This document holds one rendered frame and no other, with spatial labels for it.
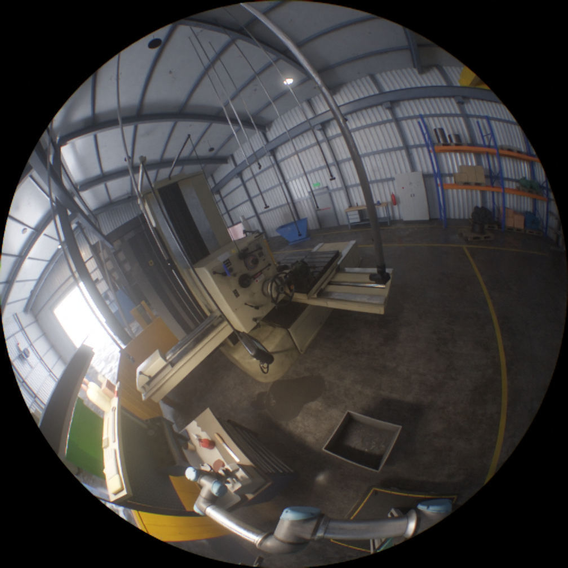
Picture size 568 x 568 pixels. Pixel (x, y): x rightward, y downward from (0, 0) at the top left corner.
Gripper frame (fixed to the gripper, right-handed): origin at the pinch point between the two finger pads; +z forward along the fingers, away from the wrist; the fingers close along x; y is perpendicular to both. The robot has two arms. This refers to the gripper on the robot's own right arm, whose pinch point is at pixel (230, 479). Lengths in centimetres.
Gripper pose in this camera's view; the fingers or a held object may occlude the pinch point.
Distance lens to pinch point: 119.9
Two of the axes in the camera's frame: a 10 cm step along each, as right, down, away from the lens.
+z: 3.5, 8.3, 4.4
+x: 6.3, -5.6, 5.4
